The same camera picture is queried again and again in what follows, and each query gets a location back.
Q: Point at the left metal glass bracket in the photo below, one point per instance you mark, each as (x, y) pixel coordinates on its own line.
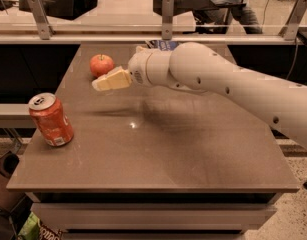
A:
(44, 28)

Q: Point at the green snack bag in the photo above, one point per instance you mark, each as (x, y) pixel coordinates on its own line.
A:
(35, 229)

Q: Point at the brown table with drawers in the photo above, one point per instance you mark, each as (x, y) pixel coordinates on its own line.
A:
(152, 164)

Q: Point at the right metal glass bracket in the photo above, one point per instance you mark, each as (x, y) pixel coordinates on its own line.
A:
(290, 29)

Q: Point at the blue crumpled chip bag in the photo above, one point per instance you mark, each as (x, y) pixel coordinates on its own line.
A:
(163, 45)

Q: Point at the red apple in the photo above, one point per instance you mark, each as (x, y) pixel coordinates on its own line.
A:
(101, 64)

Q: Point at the metal glass bracket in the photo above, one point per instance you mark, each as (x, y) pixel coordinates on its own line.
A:
(290, 29)
(167, 19)
(44, 28)

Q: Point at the middle metal glass bracket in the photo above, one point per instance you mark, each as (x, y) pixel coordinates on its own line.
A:
(167, 19)

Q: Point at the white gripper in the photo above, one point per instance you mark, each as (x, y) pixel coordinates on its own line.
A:
(137, 67)

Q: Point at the seated person in background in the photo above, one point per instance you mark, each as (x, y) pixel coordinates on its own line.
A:
(214, 21)

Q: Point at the orange soda can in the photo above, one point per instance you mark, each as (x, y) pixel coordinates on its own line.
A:
(47, 113)

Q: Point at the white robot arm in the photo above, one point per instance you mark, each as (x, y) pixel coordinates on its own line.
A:
(196, 68)

